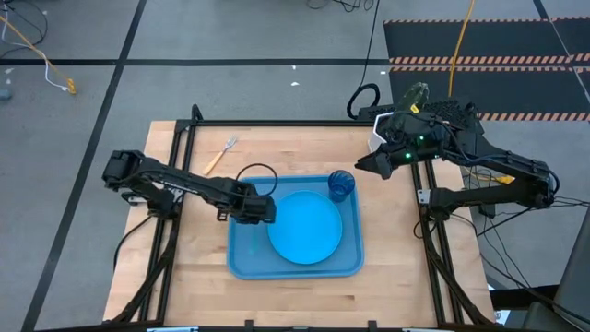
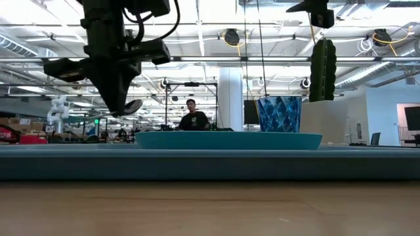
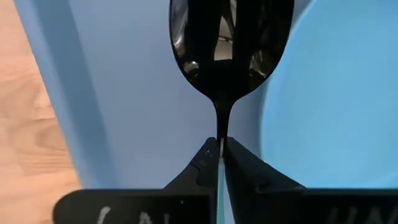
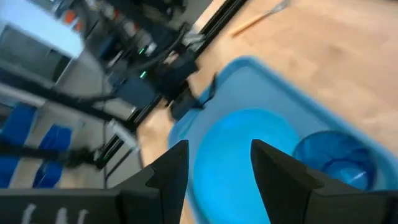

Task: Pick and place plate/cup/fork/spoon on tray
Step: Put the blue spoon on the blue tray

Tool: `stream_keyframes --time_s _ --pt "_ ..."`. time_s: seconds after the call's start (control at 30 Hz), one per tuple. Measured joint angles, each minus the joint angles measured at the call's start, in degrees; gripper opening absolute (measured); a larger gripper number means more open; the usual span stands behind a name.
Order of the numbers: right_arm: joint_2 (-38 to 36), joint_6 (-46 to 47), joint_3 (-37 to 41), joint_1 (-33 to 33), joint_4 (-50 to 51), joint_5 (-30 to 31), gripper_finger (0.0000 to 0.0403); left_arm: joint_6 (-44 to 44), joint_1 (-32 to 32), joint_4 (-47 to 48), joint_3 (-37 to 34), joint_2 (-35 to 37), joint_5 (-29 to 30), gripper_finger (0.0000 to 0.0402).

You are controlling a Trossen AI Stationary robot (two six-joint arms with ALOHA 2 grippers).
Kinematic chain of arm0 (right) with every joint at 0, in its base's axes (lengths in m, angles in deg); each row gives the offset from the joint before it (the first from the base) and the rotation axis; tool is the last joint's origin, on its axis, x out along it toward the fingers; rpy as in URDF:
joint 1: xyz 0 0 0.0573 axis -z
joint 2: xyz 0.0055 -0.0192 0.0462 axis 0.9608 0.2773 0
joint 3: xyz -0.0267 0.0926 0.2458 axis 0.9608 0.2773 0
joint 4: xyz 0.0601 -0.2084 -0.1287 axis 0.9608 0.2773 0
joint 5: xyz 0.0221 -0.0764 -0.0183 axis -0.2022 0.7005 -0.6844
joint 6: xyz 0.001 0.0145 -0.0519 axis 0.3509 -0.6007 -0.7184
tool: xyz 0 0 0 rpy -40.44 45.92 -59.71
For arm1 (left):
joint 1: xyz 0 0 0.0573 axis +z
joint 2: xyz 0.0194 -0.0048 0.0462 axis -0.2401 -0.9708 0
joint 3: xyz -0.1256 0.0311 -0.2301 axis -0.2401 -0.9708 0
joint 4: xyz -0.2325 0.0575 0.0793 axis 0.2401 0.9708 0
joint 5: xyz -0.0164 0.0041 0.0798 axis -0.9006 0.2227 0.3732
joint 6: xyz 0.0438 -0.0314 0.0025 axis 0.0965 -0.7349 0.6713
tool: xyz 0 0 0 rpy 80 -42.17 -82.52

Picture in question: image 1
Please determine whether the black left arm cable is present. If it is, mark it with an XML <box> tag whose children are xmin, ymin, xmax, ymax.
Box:
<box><xmin>234</xmin><ymin>162</ymin><xmax>279</xmax><ymax>197</ymax></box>

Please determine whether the yellow hanging cable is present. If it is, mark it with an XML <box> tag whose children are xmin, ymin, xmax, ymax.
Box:
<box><xmin>449</xmin><ymin>0</ymin><xmax>477</xmax><ymax>99</ymax></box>

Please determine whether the yellow floor cable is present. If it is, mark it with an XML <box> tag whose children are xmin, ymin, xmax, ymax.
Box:
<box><xmin>0</xmin><ymin>15</ymin><xmax>77</xmax><ymax>96</ymax></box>

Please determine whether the dark blue plastic cup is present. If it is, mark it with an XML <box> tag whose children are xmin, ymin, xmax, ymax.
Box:
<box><xmin>327</xmin><ymin>169</ymin><xmax>357</xmax><ymax>203</ymax></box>

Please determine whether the blue plastic tray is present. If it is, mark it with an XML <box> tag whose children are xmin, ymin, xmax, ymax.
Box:
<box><xmin>226</xmin><ymin>173</ymin><xmax>366</xmax><ymax>281</ymax></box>

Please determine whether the grey chair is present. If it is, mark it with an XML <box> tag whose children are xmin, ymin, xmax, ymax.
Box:
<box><xmin>523</xmin><ymin>220</ymin><xmax>590</xmax><ymax>332</ymax></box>

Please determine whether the round blue plate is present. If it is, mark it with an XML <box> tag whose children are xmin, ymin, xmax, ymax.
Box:
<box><xmin>266</xmin><ymin>189</ymin><xmax>345</xmax><ymax>266</ymax></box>

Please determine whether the black hazard-striped floor mat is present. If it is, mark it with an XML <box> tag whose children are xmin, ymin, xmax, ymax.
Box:
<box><xmin>383</xmin><ymin>17</ymin><xmax>590</xmax><ymax>124</ymax></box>

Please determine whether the yellow power plug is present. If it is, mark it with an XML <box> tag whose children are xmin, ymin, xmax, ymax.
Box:
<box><xmin>478</xmin><ymin>172</ymin><xmax>516</xmax><ymax>185</ymax></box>

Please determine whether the fork with orange handle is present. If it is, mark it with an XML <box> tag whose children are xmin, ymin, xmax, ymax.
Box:
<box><xmin>202</xmin><ymin>133</ymin><xmax>238</xmax><ymax>176</ymax></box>

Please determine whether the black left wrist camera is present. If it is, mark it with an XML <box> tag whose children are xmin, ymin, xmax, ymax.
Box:
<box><xmin>251</xmin><ymin>196</ymin><xmax>278</xmax><ymax>226</ymax></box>

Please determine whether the white floor cable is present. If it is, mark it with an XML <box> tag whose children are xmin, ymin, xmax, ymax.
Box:
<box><xmin>0</xmin><ymin>8</ymin><xmax>70</xmax><ymax>92</ymax></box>

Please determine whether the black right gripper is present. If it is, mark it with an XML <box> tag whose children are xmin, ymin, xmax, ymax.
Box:
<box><xmin>354</xmin><ymin>142</ymin><xmax>419</xmax><ymax>182</ymax></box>

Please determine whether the white hexagonal plant pot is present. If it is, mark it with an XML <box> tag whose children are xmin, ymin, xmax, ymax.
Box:
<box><xmin>367</xmin><ymin>112</ymin><xmax>395</xmax><ymax>154</ymax></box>

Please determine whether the black hanging coiled cable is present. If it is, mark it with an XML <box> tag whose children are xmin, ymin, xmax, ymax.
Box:
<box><xmin>346</xmin><ymin>0</ymin><xmax>382</xmax><ymax>120</ymax></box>

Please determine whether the black metal table frame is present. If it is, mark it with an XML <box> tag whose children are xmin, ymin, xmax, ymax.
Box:
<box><xmin>112</xmin><ymin>104</ymin><xmax>494</xmax><ymax>332</ymax></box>

